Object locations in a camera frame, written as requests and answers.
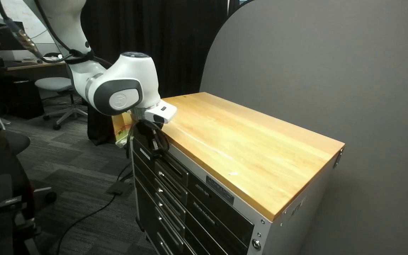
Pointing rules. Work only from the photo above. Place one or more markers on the black curtain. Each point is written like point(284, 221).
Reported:
point(177, 34)

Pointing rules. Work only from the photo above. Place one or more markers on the black office chair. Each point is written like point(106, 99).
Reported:
point(15, 182)

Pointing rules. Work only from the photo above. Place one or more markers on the topmost grey tool drawer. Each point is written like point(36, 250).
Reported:
point(192, 194)

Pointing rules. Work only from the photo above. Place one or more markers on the white round stool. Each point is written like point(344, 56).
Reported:
point(61, 85)

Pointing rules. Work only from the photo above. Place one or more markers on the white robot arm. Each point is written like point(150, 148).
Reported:
point(129, 83)

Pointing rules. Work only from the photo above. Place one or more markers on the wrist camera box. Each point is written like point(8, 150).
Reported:
point(161, 112)

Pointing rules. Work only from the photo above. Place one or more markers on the grey rounded partition panel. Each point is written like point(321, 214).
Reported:
point(340, 68)

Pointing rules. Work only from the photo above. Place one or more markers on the wooden desk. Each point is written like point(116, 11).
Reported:
point(31, 69)

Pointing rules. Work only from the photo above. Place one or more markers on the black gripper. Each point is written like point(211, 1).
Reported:
point(148, 141)

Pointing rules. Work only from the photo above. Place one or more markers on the grey tool cabinet wooden top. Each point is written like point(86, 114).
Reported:
point(276, 167)

